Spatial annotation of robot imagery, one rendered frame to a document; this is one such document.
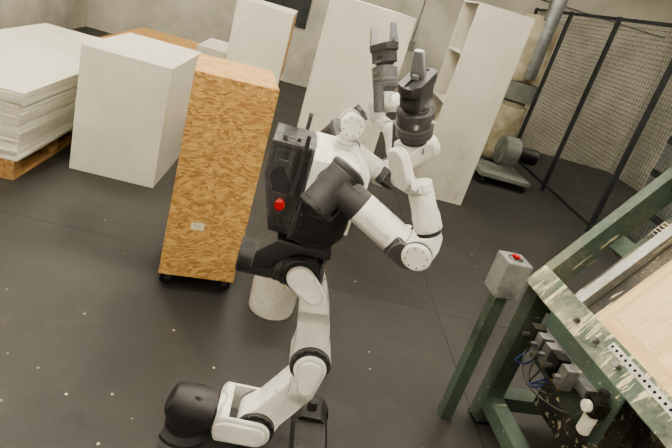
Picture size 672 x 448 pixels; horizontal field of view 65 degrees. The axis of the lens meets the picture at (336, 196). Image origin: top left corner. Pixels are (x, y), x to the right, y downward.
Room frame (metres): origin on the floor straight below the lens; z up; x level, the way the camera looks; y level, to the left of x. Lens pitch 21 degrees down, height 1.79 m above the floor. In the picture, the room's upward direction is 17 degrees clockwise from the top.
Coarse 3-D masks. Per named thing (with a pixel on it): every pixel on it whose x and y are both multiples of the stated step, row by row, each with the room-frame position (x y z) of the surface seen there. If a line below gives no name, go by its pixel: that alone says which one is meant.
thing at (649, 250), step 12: (660, 240) 2.05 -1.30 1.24; (636, 252) 2.07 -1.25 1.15; (648, 252) 2.03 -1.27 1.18; (660, 252) 2.05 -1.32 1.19; (624, 264) 2.05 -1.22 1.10; (636, 264) 2.03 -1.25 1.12; (612, 276) 2.03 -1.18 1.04; (624, 276) 2.02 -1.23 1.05; (588, 288) 2.04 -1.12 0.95; (600, 288) 2.01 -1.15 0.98; (612, 288) 2.02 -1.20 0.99; (588, 300) 2.00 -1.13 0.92
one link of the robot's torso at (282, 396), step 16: (288, 368) 1.56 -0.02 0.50; (304, 368) 1.44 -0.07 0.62; (320, 368) 1.45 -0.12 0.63; (272, 384) 1.54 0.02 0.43; (288, 384) 1.48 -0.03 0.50; (304, 384) 1.44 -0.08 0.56; (240, 400) 1.56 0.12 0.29; (256, 400) 1.51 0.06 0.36; (272, 400) 1.47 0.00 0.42; (288, 400) 1.47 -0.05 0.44; (304, 400) 1.47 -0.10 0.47; (240, 416) 1.46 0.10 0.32; (256, 416) 1.46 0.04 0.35; (272, 416) 1.48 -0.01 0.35; (288, 416) 1.48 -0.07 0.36; (272, 432) 1.46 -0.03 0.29
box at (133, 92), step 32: (96, 64) 3.64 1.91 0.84; (128, 64) 3.67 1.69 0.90; (160, 64) 3.74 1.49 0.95; (192, 64) 4.38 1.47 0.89; (96, 96) 3.65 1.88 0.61; (128, 96) 3.68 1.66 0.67; (160, 96) 3.71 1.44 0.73; (96, 128) 3.65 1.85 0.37; (128, 128) 3.68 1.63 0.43; (160, 128) 3.71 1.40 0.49; (96, 160) 3.65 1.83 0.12; (128, 160) 3.69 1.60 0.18; (160, 160) 3.81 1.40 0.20
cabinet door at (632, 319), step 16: (656, 272) 1.95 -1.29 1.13; (640, 288) 1.93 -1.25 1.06; (656, 288) 1.89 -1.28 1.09; (624, 304) 1.90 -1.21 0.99; (640, 304) 1.87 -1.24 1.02; (656, 304) 1.83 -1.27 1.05; (608, 320) 1.87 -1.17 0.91; (624, 320) 1.84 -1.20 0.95; (640, 320) 1.81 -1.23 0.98; (656, 320) 1.77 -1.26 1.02; (624, 336) 1.78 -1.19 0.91; (640, 336) 1.75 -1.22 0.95; (656, 336) 1.72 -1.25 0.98; (640, 352) 1.69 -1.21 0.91; (656, 352) 1.66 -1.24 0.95; (656, 368) 1.61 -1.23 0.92
